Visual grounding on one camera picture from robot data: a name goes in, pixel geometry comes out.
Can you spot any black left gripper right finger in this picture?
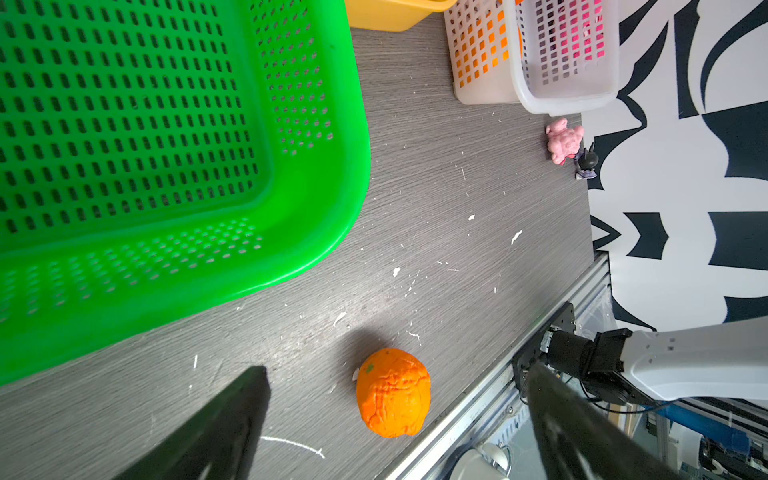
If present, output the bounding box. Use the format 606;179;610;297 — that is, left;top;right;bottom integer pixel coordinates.
527;364;679;479

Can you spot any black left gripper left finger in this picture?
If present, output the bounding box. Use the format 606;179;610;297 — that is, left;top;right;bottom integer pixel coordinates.
117;366;271;479

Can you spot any netted orange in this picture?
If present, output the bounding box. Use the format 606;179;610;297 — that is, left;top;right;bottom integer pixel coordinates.
356;348;431;438

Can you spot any white perforated plastic basket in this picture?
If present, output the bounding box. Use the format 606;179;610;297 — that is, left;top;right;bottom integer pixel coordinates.
444;0;619;117

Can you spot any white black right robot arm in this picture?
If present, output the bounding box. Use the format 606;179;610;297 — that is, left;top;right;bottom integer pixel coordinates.
541;317;767;406

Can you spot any white analog clock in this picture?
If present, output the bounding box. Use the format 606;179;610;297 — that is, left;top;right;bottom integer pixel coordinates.
449;443;511;480

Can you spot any small black figurine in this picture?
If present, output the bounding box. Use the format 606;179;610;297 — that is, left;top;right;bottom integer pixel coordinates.
574;143;600;180

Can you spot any green plastic basket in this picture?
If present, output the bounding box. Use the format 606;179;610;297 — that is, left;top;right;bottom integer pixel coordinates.
1;1;371;384

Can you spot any small pink pig toy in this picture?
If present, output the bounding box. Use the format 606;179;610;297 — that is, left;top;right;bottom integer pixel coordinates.
545;118;585;165

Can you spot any yellow plastic tub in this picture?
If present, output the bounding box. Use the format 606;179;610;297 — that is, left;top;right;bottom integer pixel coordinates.
344;0;457;32

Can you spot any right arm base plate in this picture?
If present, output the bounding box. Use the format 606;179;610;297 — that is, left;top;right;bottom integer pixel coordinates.
512;302;575;400

